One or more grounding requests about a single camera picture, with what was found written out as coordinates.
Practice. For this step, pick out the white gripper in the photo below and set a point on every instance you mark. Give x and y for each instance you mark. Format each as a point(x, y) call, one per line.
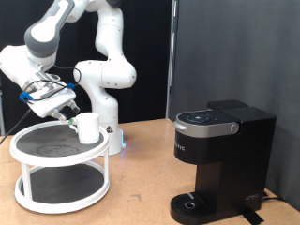
point(51, 103)

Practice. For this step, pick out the white mug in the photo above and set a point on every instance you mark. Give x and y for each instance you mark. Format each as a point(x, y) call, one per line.
point(89, 129)

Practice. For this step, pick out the white two-tier turntable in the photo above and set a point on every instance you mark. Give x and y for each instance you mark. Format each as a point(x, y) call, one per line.
point(59, 156)

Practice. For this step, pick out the black Keurig coffee machine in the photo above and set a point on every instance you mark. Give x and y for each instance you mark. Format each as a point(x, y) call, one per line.
point(231, 162)

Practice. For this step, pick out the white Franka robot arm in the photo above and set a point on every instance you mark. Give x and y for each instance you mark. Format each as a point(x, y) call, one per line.
point(106, 75)

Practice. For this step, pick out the grey metal pole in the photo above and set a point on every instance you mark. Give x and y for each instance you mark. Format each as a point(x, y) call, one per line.
point(170, 62)

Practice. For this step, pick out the black tape strip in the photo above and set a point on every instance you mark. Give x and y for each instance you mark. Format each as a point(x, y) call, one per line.
point(252, 217)

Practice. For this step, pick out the grey metal post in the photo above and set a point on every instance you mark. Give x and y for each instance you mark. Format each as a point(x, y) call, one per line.
point(2, 118)

